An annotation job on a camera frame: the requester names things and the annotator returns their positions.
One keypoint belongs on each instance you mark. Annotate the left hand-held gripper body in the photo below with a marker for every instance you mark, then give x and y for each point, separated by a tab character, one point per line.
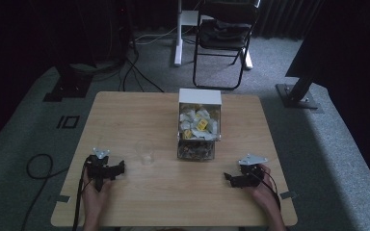
98	170

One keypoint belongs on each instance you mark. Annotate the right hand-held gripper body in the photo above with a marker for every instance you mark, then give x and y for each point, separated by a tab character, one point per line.
250	174

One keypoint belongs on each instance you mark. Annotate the person's right hand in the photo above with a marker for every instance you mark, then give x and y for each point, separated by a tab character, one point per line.
265	194

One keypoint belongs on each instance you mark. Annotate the person's left hand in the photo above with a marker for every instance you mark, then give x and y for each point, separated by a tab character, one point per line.
95	199

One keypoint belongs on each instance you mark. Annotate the pile of dark packets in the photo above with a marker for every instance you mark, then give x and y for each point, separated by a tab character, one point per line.
195	150

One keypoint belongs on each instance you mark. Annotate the pile of white tea bags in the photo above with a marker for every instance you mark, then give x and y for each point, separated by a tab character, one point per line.
198	124

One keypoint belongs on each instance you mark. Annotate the clear drawer box white top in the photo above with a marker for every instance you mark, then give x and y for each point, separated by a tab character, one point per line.
200	96

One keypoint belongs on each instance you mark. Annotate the dark stand with flat base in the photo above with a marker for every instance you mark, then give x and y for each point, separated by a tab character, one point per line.
68	86

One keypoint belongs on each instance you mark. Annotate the white desk leg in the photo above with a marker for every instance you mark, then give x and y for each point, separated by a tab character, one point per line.
248	59
179	38

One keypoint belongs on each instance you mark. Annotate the black folding chair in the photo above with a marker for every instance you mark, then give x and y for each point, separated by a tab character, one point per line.
224	35

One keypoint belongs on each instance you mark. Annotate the black stand with base plate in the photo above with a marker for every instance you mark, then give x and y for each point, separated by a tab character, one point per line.
297	93

